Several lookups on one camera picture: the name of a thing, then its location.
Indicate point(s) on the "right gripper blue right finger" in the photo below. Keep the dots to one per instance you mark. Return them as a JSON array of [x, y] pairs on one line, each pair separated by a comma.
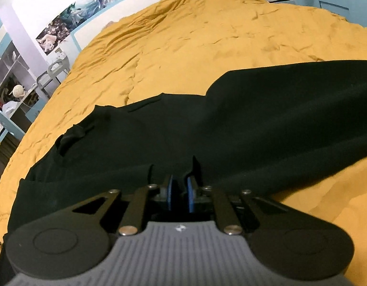
[[192, 188]]

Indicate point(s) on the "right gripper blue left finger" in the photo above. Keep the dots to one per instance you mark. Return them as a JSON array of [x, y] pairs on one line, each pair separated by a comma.
[[166, 190]]

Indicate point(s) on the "black garment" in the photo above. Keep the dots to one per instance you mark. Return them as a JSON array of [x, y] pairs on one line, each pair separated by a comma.
[[263, 129]]

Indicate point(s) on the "yellow bed sheet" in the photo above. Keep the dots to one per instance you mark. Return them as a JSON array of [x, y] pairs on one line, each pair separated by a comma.
[[183, 47]]

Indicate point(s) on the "white desk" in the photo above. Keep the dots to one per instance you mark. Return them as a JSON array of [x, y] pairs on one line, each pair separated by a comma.
[[24, 111]]

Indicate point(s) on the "white blue headboard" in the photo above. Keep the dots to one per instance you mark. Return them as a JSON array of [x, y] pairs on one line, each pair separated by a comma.
[[114, 12]]

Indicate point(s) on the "white shelf unit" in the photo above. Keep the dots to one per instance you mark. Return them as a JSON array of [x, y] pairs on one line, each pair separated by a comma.
[[13, 69]]

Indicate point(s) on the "anime poster strip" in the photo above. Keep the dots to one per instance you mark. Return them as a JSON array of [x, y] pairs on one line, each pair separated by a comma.
[[67, 21]]

